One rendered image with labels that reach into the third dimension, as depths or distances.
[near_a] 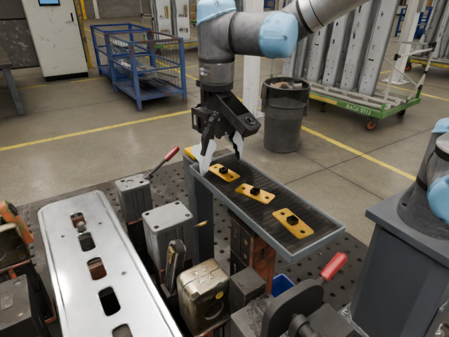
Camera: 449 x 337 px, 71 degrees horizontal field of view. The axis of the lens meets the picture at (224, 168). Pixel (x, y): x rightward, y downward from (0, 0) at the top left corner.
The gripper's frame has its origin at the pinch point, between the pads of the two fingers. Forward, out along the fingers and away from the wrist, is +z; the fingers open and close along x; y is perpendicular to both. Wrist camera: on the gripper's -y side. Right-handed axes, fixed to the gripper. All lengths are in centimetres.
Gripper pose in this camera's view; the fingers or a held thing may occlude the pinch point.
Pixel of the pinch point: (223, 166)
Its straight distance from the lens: 75.3
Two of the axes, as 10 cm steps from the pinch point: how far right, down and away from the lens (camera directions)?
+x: -7.5, 3.3, -5.7
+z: 0.0, 8.7, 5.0
